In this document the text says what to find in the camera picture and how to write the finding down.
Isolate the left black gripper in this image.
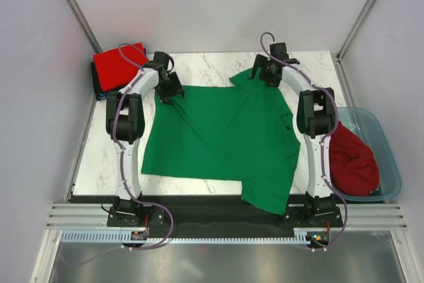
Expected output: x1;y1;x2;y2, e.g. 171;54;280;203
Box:
154;72;185;105

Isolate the green t shirt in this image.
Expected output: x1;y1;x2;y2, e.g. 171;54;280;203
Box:
141;70;300;215

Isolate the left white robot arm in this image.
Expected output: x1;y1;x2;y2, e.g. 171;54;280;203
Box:
105;51;185;228

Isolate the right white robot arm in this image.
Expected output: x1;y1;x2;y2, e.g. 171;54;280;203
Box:
250;42;339;226

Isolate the folded red t shirt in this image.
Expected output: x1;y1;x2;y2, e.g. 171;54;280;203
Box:
92;42;150;93

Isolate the folded black t shirt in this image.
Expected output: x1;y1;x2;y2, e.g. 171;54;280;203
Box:
90;49;152;101

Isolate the dark red t shirt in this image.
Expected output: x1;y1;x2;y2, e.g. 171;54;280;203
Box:
329;123;380;197

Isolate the blue plastic bin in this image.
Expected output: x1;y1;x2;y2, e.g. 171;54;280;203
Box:
339;107;401;203

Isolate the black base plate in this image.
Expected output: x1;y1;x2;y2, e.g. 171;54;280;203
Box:
105;192;344;241

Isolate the aluminium frame rail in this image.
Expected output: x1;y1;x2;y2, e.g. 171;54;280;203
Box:
48;203;407;231

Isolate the white slotted cable duct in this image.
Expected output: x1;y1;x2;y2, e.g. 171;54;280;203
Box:
60;230;311;245

